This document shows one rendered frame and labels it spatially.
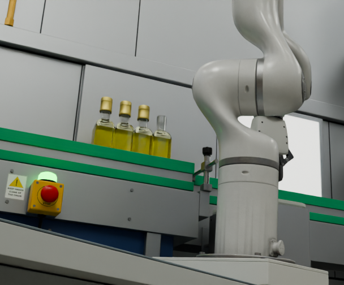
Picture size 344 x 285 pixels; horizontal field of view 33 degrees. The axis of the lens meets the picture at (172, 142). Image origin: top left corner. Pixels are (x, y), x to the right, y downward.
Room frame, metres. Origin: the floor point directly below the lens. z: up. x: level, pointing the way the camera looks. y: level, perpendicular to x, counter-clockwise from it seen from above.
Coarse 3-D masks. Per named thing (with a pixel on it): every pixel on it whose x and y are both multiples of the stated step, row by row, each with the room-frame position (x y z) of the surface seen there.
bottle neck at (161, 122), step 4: (160, 116) 1.61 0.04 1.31; (164, 116) 1.62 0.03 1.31; (160, 120) 1.61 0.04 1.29; (164, 120) 1.62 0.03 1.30; (156, 124) 1.63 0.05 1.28; (160, 124) 1.61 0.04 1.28; (164, 124) 1.62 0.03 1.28; (156, 128) 1.63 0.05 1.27; (160, 128) 1.61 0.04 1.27; (164, 128) 1.62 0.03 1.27
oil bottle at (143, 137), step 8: (136, 128) 1.58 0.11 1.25; (144, 128) 1.58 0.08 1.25; (136, 136) 1.57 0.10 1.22; (144, 136) 1.58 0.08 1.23; (152, 136) 1.59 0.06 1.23; (136, 144) 1.57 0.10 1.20; (144, 144) 1.58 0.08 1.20; (152, 144) 1.59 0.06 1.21; (136, 152) 1.57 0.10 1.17; (144, 152) 1.58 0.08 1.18
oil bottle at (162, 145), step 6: (156, 132) 1.60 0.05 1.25; (162, 132) 1.60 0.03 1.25; (156, 138) 1.59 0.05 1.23; (162, 138) 1.60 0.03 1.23; (168, 138) 1.61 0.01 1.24; (156, 144) 1.59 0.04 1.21; (162, 144) 1.60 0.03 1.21; (168, 144) 1.61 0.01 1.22; (156, 150) 1.59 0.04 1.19; (162, 150) 1.60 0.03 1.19; (168, 150) 1.61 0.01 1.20; (162, 156) 1.60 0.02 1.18; (168, 156) 1.61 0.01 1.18
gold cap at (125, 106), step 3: (123, 102) 1.57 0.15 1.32; (126, 102) 1.57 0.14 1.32; (129, 102) 1.57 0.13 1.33; (120, 105) 1.58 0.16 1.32; (123, 105) 1.57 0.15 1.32; (126, 105) 1.57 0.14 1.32; (129, 105) 1.57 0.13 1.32; (120, 108) 1.58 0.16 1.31; (123, 108) 1.57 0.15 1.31; (126, 108) 1.57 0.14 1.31; (129, 108) 1.57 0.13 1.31; (120, 111) 1.57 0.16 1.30; (123, 111) 1.57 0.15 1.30; (126, 111) 1.57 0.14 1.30; (129, 111) 1.57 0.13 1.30; (120, 114) 1.57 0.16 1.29; (129, 114) 1.57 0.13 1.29
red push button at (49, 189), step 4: (44, 188) 1.26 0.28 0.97; (48, 188) 1.26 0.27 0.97; (52, 188) 1.27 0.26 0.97; (56, 188) 1.27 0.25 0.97; (44, 192) 1.26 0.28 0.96; (48, 192) 1.26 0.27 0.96; (52, 192) 1.27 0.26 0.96; (56, 192) 1.27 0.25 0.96; (44, 196) 1.26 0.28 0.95; (48, 196) 1.26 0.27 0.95; (52, 196) 1.27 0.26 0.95; (56, 196) 1.27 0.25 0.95; (44, 200) 1.27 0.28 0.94; (48, 200) 1.26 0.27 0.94; (52, 200) 1.27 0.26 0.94
